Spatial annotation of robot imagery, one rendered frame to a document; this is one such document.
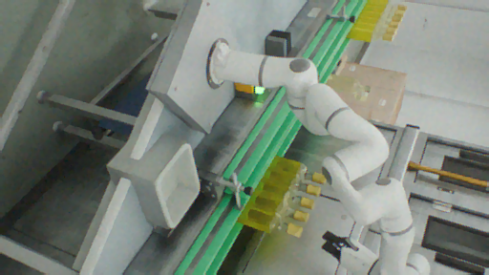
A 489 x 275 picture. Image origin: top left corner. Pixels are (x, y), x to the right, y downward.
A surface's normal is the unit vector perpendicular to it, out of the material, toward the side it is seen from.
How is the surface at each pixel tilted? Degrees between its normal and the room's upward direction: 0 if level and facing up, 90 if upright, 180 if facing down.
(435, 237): 90
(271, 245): 90
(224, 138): 90
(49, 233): 90
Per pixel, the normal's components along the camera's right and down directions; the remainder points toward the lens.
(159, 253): -0.08, -0.71
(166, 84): -0.29, -0.31
